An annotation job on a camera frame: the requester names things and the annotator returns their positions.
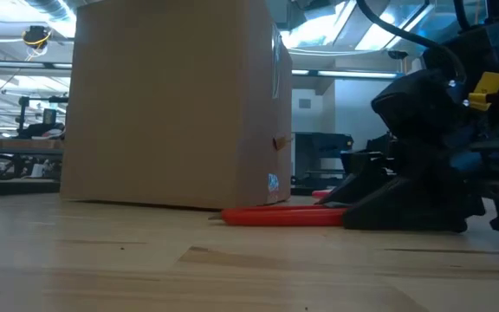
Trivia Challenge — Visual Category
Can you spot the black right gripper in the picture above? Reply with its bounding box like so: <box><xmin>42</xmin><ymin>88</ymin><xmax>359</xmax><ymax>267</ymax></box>
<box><xmin>342</xmin><ymin>99</ymin><xmax>499</xmax><ymax>233</ymax></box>

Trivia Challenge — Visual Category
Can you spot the red box cutter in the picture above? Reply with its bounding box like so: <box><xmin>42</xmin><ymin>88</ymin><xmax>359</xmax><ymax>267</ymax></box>
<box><xmin>209</xmin><ymin>205</ymin><xmax>350</xmax><ymax>228</ymax></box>

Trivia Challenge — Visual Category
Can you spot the brown cardboard box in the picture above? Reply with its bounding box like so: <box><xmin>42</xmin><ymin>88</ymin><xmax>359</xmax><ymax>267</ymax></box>
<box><xmin>60</xmin><ymin>0</ymin><xmax>294</xmax><ymax>210</ymax></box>

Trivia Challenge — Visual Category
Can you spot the black background cabinet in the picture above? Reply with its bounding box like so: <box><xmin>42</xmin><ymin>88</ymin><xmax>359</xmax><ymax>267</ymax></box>
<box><xmin>292</xmin><ymin>132</ymin><xmax>354</xmax><ymax>196</ymax></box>

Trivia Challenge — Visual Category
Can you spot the clear packing tape strip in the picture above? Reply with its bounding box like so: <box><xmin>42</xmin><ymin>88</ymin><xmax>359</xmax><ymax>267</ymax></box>
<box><xmin>270</xmin><ymin>23</ymin><xmax>283</xmax><ymax>100</ymax></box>

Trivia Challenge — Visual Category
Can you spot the wooden background workbench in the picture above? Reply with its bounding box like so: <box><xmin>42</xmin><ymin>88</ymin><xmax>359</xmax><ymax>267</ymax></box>
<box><xmin>0</xmin><ymin>137</ymin><xmax>67</xmax><ymax>196</ymax></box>

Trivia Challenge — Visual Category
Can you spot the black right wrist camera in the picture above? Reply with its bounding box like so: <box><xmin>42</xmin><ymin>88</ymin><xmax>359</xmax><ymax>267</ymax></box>
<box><xmin>370</xmin><ymin>68</ymin><xmax>470</xmax><ymax>144</ymax></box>

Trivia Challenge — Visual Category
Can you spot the yellow cable reel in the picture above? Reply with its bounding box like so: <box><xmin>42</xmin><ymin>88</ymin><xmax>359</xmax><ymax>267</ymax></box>
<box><xmin>22</xmin><ymin>25</ymin><xmax>54</xmax><ymax>57</ymax></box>

